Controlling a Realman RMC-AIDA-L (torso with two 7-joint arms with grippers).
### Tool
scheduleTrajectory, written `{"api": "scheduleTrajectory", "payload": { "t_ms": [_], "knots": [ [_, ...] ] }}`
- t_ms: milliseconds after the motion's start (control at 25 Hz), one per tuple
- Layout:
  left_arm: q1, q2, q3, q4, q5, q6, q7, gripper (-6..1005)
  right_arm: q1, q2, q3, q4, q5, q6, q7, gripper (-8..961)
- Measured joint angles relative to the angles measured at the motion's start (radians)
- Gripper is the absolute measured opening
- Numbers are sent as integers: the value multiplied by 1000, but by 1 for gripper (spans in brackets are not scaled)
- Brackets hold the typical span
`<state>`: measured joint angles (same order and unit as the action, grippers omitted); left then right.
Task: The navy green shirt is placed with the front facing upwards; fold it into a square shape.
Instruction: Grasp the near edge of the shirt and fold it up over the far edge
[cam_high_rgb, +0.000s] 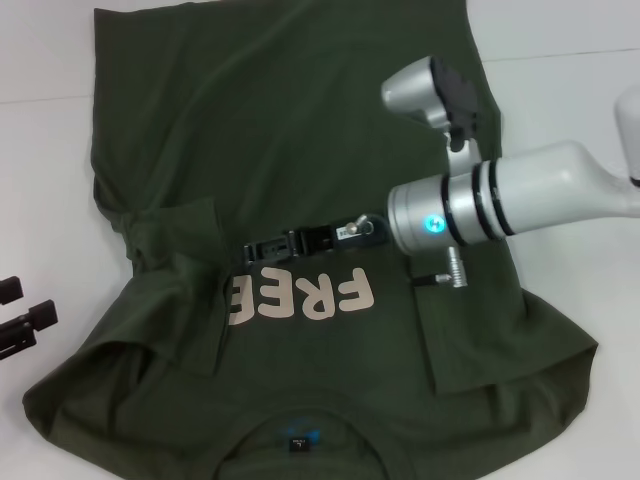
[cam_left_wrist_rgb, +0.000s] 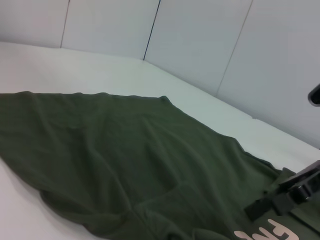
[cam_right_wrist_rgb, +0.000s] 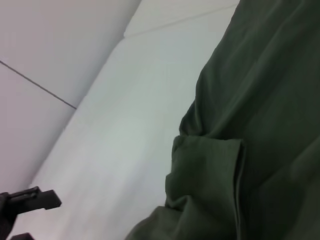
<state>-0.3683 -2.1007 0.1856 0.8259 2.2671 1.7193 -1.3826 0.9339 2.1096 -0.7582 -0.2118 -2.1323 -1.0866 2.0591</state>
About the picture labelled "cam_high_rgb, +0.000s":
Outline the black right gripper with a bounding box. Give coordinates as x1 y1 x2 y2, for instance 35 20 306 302
243 212 390 265

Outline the dark green FREE t-shirt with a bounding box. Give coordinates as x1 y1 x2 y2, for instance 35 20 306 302
20 0 601 480

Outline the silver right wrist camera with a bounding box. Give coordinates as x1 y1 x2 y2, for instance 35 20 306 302
380 55 481 151

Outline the grey right arm cable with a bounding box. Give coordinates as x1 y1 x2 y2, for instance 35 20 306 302
412 244 470 291

